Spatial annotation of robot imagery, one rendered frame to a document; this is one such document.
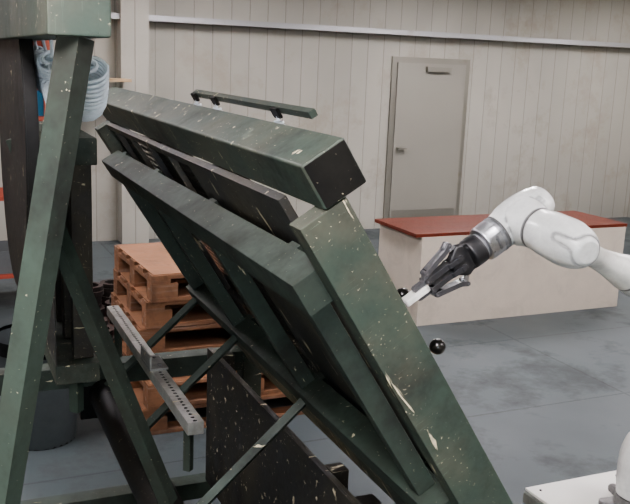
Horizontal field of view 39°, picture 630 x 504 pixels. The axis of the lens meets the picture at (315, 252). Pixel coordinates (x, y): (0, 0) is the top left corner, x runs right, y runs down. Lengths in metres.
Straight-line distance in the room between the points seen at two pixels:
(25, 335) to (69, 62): 0.46
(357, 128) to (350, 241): 9.38
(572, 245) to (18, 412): 1.19
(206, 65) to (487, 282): 4.42
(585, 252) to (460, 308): 5.42
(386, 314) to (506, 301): 5.96
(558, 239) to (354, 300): 0.55
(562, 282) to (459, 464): 6.11
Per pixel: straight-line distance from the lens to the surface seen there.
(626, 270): 2.47
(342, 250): 1.65
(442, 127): 11.57
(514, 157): 12.34
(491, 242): 2.10
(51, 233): 1.51
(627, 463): 2.87
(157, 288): 4.79
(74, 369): 3.17
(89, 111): 1.66
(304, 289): 1.70
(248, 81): 10.41
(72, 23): 1.47
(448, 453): 1.92
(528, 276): 7.74
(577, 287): 8.12
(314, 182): 1.60
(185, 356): 3.91
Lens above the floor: 2.08
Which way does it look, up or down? 12 degrees down
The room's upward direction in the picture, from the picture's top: 2 degrees clockwise
